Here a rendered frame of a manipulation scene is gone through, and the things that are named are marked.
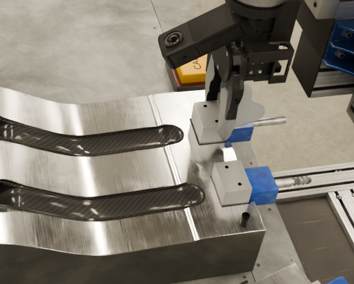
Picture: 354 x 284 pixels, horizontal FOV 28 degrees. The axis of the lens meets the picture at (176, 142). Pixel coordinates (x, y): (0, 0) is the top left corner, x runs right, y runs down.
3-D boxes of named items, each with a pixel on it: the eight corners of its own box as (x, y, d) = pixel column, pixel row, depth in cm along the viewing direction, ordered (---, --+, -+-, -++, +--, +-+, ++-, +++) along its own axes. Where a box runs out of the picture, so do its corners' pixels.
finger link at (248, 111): (264, 147, 94) (273, 85, 89) (222, 152, 92) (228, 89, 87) (256, 135, 96) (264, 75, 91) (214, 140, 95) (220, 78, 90)
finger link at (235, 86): (240, 124, 89) (247, 61, 84) (228, 125, 89) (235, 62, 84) (228, 106, 93) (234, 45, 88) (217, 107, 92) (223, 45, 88)
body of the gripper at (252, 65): (285, 88, 90) (308, 9, 81) (220, 93, 87) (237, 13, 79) (265, 50, 95) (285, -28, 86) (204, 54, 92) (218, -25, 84)
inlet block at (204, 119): (274, 120, 103) (282, 93, 99) (286, 145, 100) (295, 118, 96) (188, 129, 100) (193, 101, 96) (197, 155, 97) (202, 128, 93)
